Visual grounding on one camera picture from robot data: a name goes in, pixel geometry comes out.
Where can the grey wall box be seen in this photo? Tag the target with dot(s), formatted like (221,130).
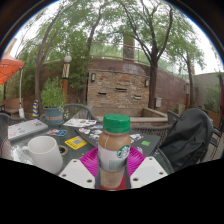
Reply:
(158,102)

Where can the closed dark red umbrella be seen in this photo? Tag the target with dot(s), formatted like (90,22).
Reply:
(221,96)

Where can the green-capped coffee drink bottle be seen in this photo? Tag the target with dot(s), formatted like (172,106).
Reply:
(114,146)

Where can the black laptop with stickers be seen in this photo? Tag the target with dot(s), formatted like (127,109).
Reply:
(143,143)

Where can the black wall lantern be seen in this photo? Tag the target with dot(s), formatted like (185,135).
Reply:
(93,77)
(147,82)

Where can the leaning green tree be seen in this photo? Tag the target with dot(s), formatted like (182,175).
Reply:
(41,66)

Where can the blue yellow striped cone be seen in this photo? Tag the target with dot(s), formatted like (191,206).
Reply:
(35,109)

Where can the grey wicker chair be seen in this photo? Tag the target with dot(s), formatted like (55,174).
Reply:
(6,125)
(78,111)
(150,130)
(173,117)

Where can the black jacket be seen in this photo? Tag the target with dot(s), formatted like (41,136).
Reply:
(188,140)

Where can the flat round red coaster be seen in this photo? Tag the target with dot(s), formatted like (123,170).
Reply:
(125,183)

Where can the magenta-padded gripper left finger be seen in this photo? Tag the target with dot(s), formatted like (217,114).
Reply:
(87,165)

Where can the orange patio umbrella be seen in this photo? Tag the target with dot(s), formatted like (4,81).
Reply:
(10,68)

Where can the small colourful sticker card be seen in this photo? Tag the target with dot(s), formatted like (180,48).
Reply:
(56,132)

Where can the silver laptop with stickers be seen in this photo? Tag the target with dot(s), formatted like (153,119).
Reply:
(26,129)

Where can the wooden bench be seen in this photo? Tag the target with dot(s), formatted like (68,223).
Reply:
(10,106)

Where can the black metal chair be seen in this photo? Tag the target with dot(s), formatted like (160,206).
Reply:
(218,133)

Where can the slim wooden lamp post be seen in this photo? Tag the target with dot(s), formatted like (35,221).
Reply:
(187,95)

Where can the white sticker sheet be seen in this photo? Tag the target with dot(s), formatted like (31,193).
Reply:
(78,122)

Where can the white umbrella pole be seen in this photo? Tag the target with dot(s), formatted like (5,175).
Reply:
(21,96)

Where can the wooden lamp post with globe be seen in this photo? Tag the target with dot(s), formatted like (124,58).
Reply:
(66,76)

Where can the dark-trunked forked tree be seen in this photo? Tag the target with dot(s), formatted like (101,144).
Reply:
(152,83)

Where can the yellow square card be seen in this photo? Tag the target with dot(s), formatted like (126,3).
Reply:
(76,142)

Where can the green plant in blue pot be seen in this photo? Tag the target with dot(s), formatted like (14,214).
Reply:
(52,100)

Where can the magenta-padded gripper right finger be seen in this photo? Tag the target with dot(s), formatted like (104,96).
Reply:
(137,162)

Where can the white ceramic mug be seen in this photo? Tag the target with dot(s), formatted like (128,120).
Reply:
(45,153)

